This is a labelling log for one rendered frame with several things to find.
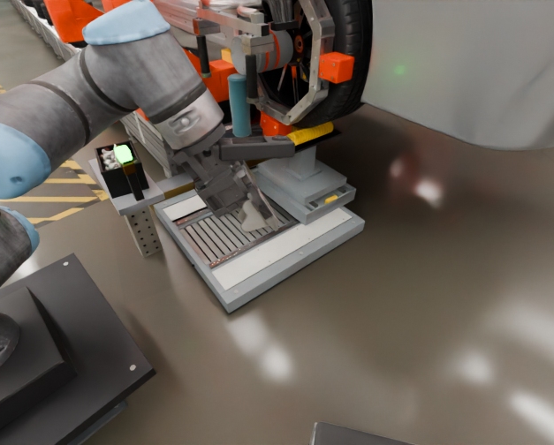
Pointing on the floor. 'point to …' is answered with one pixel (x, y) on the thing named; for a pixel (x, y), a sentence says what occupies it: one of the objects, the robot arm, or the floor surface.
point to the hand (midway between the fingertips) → (277, 222)
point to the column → (144, 231)
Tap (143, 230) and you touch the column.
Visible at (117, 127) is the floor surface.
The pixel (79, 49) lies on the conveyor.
